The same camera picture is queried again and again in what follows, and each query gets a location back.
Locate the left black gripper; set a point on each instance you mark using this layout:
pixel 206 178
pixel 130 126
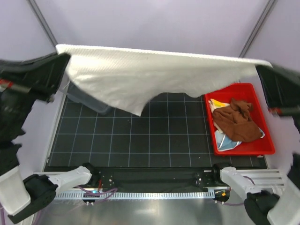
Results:
pixel 38 77

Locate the white towel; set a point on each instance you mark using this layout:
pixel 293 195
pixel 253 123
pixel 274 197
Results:
pixel 128 79

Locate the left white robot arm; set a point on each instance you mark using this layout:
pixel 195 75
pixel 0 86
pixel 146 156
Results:
pixel 21 198

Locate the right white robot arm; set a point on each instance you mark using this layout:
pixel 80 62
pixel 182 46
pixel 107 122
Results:
pixel 263 207

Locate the clear plastic container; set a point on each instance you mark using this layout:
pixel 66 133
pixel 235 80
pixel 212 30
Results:
pixel 78 96

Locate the brown towel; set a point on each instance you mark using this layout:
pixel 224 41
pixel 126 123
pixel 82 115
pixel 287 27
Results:
pixel 236 122

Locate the red plastic bin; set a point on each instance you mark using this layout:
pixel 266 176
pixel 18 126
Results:
pixel 245 92

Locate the colourful patterned cloth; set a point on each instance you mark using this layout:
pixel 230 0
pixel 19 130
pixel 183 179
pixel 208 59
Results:
pixel 214 104

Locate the blue white cloth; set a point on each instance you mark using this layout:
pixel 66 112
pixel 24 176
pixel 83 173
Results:
pixel 224 143

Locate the left aluminium frame post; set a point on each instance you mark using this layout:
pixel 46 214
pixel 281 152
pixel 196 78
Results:
pixel 42 21

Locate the aluminium frame post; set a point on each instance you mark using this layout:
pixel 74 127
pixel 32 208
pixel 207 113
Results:
pixel 42 21
pixel 258 26

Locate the right aluminium frame post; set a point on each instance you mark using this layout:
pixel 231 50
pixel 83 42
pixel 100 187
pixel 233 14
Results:
pixel 258 26

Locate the aluminium rail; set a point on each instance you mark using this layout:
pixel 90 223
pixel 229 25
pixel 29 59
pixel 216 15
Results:
pixel 265 177

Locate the slotted cable duct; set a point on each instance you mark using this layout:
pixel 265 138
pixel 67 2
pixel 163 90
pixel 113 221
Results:
pixel 80 195

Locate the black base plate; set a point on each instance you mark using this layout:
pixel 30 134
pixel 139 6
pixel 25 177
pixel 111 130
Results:
pixel 157 179

